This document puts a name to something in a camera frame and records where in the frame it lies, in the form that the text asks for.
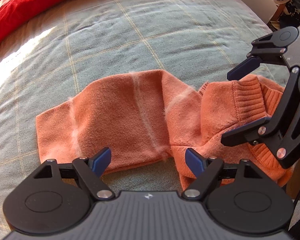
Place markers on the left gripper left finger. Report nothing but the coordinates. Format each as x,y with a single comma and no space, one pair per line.
56,197

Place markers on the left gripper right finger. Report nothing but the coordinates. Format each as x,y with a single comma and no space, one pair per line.
239,197

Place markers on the orange knit sweater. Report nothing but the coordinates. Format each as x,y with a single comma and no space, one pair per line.
146,117

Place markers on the wooden chair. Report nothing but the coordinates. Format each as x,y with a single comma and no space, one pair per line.
280,18

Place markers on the navy star-pattern garment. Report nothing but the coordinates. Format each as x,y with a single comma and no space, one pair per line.
294,12

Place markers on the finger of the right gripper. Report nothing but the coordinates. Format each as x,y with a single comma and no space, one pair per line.
265,130
268,49

